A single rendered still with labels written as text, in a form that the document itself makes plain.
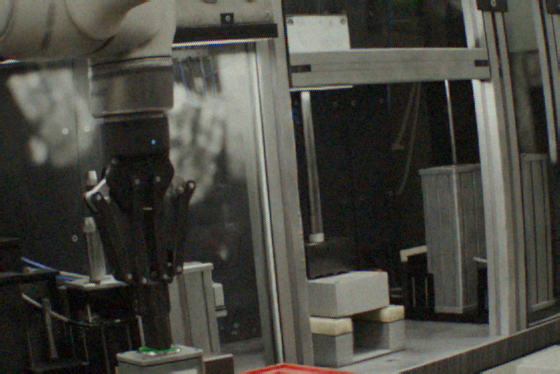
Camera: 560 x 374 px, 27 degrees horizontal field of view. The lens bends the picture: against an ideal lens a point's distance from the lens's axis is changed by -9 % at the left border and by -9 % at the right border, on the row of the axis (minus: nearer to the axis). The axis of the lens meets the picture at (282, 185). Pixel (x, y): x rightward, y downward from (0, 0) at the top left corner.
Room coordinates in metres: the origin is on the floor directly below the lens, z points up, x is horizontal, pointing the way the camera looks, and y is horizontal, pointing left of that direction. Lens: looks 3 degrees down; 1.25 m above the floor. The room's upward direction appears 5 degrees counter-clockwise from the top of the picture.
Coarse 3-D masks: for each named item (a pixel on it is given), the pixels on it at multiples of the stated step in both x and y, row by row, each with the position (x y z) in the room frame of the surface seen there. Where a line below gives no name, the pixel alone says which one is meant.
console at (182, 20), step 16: (176, 0) 1.41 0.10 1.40; (192, 0) 1.42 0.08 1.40; (208, 0) 1.43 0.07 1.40; (224, 0) 1.45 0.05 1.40; (240, 0) 1.46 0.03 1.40; (256, 0) 1.48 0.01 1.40; (272, 0) 1.49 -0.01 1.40; (176, 16) 1.41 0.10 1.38; (192, 16) 1.42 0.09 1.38; (208, 16) 1.44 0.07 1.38; (240, 16) 1.46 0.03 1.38; (256, 16) 1.48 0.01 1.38; (272, 16) 1.49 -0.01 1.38
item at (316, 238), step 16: (304, 96) 1.78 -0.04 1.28; (304, 112) 1.78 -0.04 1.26; (304, 128) 1.78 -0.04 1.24; (304, 144) 1.79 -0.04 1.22; (304, 160) 1.79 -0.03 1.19; (304, 176) 1.79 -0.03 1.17; (320, 208) 1.79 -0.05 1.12; (320, 224) 1.79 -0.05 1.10; (304, 240) 1.82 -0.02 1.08; (320, 240) 1.79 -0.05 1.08; (336, 240) 1.78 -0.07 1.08; (352, 240) 1.79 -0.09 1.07; (304, 256) 1.75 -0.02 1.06; (320, 256) 1.76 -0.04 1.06; (336, 256) 1.77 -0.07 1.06; (352, 256) 1.79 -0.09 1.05; (320, 272) 1.76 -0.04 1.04
